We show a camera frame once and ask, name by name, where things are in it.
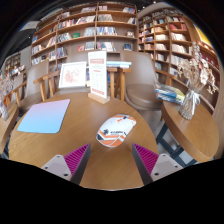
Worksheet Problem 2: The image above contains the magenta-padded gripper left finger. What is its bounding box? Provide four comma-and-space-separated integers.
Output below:
41, 143, 92, 186

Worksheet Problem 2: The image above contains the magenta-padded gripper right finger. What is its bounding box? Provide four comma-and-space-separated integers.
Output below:
131, 143, 184, 186

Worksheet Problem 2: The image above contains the white orange computer mouse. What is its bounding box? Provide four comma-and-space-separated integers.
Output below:
95, 113, 137, 148

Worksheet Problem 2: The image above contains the blue pink gradient mouse pad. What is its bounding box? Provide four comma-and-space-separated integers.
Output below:
17, 98, 71, 134

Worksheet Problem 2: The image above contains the round wooden side table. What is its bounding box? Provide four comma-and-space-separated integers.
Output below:
161, 99, 220, 164
0, 103, 20, 154

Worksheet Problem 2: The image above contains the stack of blue yellow books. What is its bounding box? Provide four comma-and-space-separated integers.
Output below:
154, 83, 186, 105

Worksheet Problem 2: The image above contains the glass vase with beige flowers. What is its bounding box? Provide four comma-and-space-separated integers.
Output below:
176, 41, 219, 121

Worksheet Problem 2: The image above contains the white framed floral picture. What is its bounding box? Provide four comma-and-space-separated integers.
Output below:
58, 61, 88, 90

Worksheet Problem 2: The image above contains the white sign on wooden base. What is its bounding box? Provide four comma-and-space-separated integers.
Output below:
87, 50, 111, 105

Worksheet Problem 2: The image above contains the glass vase with pink flowers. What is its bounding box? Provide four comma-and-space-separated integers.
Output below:
0, 73, 14, 121

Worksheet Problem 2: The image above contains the distant wooden bookshelf unit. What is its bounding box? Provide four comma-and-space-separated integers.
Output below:
3, 51, 26, 79

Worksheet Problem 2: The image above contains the curved wooden bookshelf unit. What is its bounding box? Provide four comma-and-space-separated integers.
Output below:
137, 8, 224, 104

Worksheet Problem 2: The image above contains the white hanging ceiling panel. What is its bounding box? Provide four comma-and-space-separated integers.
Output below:
19, 20, 42, 33

